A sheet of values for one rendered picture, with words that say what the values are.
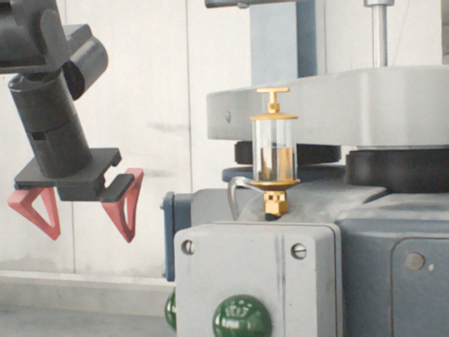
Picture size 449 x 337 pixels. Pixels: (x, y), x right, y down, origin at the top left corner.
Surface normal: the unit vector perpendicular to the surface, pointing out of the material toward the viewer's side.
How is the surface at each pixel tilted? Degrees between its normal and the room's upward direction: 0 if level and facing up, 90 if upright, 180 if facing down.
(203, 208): 90
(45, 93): 111
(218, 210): 90
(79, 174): 29
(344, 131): 90
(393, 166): 90
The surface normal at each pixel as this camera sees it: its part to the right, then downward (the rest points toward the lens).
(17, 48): -0.26, 0.76
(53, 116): 0.49, 0.35
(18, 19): -0.36, 0.42
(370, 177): -0.75, 0.05
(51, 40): 0.92, 0.00
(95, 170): -0.22, -0.84
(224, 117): -0.96, 0.04
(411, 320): -0.40, 0.06
